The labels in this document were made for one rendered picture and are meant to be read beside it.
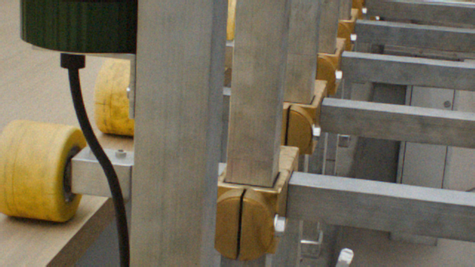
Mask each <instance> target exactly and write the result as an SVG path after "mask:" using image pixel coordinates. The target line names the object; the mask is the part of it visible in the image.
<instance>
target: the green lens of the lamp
mask: <svg viewBox="0 0 475 267"><path fill-rule="evenodd" d="M137 6H138V0H130V1H110V2H88V1H63V0H19V25H20V37H21V39H22V40H23V41H24V42H26V43H28V44H30V45H35V46H38V47H46V48H50V49H57V50H72V51H82V52H114V51H122V50H133V49H136V48H137Z"/></svg>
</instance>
